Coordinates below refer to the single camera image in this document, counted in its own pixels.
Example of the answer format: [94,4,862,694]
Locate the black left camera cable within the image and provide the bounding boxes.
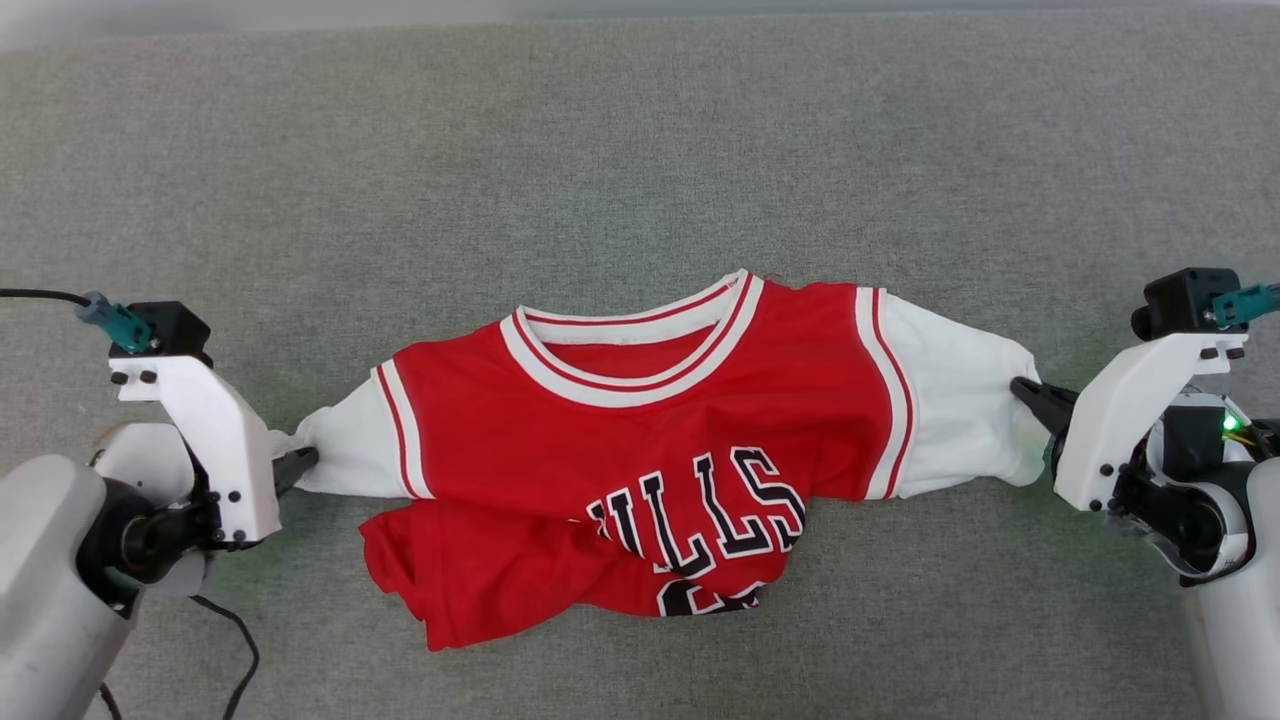
[0,287,93,308]

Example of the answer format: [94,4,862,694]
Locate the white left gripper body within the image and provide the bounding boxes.
[108,354,284,549]

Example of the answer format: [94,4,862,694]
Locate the teal camera connector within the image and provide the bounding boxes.
[76,290,153,354]
[1211,283,1280,329]

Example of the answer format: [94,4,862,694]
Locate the red and white basketball jersey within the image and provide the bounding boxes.
[268,268,1048,653]

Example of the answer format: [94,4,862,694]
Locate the teal right camera connector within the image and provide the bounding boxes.
[1211,283,1280,329]

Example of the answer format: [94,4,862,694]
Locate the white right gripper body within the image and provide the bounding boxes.
[1053,333,1248,513]

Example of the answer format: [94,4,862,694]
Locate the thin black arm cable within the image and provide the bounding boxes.
[98,594,263,720]

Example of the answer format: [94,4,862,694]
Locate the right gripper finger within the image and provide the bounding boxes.
[1009,376,1080,442]

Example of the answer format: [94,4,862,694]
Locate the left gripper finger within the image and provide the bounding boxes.
[271,446,320,499]

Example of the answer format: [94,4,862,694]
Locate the teal left camera connector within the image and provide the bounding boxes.
[76,290,153,354]

